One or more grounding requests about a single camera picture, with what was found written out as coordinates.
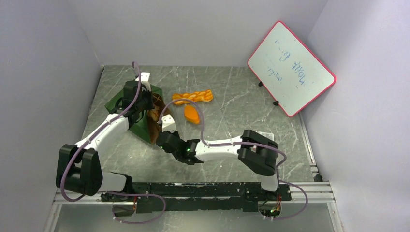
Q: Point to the green paper bag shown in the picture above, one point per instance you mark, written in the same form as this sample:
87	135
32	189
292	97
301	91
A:
147	128

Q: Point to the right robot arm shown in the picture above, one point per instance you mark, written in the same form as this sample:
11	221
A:
256	151

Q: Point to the aluminium frame rail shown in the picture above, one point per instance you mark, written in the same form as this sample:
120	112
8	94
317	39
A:
311	209

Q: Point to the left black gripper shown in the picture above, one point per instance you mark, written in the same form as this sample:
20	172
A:
149	94

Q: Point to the braided fake bread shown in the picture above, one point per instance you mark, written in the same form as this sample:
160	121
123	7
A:
198	96

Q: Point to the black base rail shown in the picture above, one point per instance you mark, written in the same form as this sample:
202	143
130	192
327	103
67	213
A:
154	197

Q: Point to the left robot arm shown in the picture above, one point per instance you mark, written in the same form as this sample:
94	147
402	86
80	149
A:
79	169

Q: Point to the white printed card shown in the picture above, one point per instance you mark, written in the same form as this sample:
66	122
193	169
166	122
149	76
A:
268	135

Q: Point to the red framed whiteboard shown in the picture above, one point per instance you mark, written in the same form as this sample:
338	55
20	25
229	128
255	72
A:
291	73

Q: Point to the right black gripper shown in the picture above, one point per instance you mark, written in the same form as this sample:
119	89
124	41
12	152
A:
163	138

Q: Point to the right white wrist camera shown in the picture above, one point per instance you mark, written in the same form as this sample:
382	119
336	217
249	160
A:
168	124

